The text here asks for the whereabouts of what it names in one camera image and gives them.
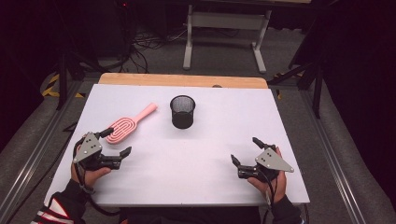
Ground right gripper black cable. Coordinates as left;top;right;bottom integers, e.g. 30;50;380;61
261;172;278;206

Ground person's right hand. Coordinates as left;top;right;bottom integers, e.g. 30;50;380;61
247;147;288;204

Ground wooden table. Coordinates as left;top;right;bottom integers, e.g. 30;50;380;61
98;72;269;90

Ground black metal stand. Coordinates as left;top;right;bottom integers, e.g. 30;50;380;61
55;50;106;111
266;15;325;119

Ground white metal desk frame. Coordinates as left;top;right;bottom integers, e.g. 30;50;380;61
182;2;273;75

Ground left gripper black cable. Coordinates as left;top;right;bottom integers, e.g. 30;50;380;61
72;144;121;217

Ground yellow black hazard tape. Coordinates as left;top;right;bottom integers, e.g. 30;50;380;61
273;72;305;101
41;73;86;99

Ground white board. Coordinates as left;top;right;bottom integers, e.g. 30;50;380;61
44;83;311;208

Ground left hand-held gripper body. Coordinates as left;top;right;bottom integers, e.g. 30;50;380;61
73;132;123;172

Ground black mesh pen holder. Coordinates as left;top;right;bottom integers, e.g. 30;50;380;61
169;94;197;130

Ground pink hairbrush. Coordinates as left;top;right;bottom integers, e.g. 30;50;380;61
105;102;159;146

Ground person's dark lap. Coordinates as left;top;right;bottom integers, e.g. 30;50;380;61
118;205;263;224

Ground black floor cables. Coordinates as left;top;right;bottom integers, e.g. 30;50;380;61
120;26;190;75

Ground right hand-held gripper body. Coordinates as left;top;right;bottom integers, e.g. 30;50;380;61
237;144;295;184

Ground aluminium floor rail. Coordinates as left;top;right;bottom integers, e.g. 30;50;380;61
0;79;84;224
299;90;368;224

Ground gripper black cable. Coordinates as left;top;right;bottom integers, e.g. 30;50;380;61
261;172;278;206
72;144;121;217

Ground person's left hand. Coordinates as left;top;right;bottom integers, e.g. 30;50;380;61
70;136;112;189

